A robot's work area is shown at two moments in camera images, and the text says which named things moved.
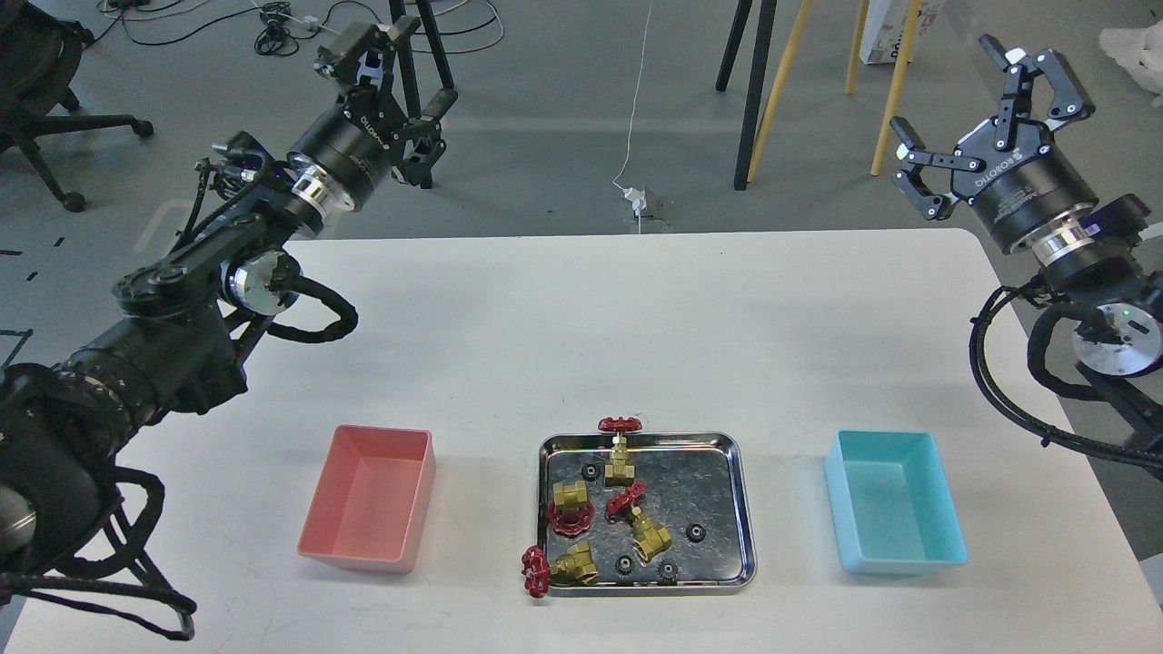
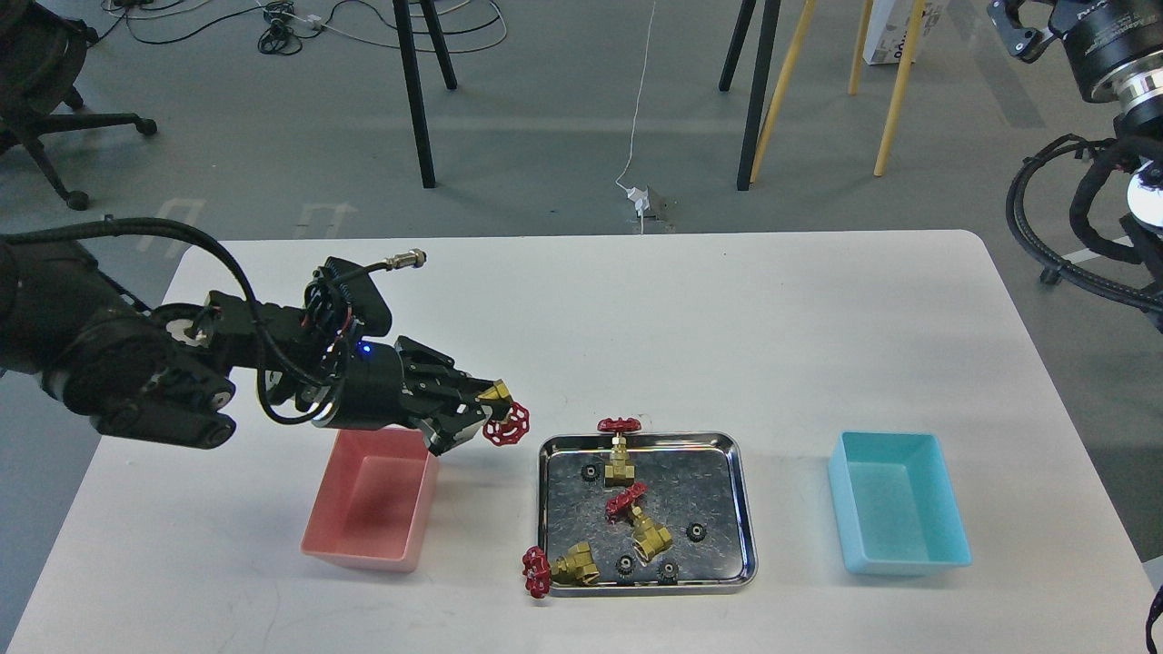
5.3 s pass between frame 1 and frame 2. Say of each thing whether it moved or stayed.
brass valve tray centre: stayed
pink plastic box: stayed
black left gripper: moved
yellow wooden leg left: stayed
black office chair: stayed
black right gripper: moved
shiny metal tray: stayed
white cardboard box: stayed
